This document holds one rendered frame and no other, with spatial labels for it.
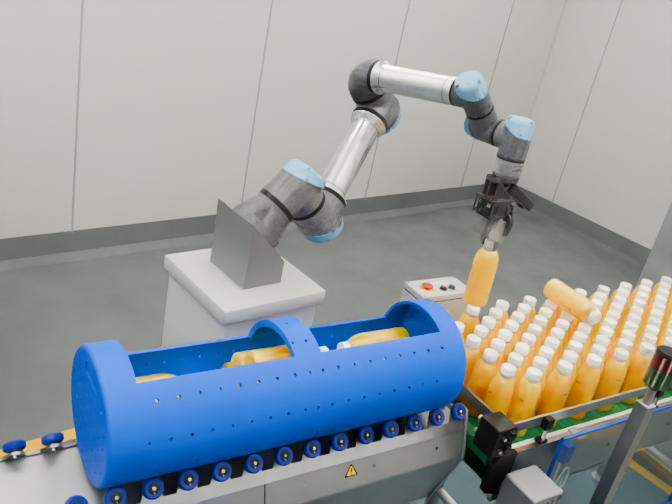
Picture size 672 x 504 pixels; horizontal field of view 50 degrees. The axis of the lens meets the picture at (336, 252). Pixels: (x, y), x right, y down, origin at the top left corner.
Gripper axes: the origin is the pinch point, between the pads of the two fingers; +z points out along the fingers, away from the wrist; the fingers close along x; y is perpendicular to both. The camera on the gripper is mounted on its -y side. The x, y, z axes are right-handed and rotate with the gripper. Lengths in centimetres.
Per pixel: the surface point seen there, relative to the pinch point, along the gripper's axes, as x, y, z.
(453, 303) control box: -12.7, -5.5, 26.9
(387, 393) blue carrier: 26, 48, 23
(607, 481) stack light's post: 47, -19, 51
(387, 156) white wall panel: -299, -194, 75
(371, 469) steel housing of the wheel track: 24, 45, 48
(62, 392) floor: -138, 80, 130
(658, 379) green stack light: 49, -18, 16
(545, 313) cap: 3.1, -29.4, 24.4
